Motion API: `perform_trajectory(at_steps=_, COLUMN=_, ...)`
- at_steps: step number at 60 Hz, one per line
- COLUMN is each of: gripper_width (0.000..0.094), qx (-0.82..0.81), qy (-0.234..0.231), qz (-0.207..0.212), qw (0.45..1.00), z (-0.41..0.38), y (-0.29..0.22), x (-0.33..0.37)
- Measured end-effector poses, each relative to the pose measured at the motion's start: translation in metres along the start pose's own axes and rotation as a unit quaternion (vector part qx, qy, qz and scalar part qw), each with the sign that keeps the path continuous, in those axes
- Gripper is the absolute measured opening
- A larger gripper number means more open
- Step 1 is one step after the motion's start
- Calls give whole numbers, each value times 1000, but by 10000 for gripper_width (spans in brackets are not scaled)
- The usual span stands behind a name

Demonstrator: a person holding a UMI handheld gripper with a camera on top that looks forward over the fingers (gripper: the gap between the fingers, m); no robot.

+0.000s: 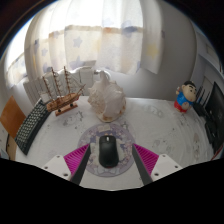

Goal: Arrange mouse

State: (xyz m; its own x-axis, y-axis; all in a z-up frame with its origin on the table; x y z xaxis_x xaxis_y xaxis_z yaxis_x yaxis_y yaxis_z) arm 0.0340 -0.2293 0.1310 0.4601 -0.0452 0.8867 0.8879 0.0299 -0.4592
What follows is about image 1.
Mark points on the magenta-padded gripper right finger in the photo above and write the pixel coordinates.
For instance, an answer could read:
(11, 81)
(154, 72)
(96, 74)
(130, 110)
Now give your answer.
(146, 159)

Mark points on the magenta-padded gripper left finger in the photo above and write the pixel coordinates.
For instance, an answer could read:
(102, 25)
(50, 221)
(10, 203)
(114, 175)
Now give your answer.
(76, 158)

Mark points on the black computer mouse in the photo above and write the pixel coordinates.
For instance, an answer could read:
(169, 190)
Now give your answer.
(108, 151)

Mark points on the white cartoon-print tablecloth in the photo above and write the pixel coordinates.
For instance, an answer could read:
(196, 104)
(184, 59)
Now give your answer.
(160, 126)

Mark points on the black keyboard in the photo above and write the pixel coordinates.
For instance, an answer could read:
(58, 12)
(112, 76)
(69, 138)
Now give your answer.
(31, 126)

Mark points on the wooden sailing ship model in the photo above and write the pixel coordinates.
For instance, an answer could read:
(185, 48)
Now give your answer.
(63, 101)

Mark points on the large white conch shell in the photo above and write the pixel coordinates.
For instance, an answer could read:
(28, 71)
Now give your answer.
(106, 100)

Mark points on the black box device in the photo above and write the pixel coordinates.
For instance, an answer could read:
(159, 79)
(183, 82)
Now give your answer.
(210, 130)

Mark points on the cartoon boy figure clock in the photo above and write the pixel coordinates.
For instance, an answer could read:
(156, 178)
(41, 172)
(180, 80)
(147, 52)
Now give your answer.
(184, 98)

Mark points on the black router with antennas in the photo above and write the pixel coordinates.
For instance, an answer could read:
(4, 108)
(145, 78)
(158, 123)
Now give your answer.
(201, 108)

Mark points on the orange wooden chair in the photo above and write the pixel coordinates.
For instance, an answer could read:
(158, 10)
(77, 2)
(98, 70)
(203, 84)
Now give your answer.
(11, 116)

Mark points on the black computer monitor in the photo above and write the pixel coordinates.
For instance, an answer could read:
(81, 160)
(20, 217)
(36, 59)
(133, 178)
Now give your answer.
(216, 106)

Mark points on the white star-print curtain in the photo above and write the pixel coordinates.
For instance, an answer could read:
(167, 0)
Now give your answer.
(90, 36)

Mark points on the white wall shelf unit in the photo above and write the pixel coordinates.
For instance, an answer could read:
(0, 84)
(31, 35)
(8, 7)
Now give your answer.
(208, 63)

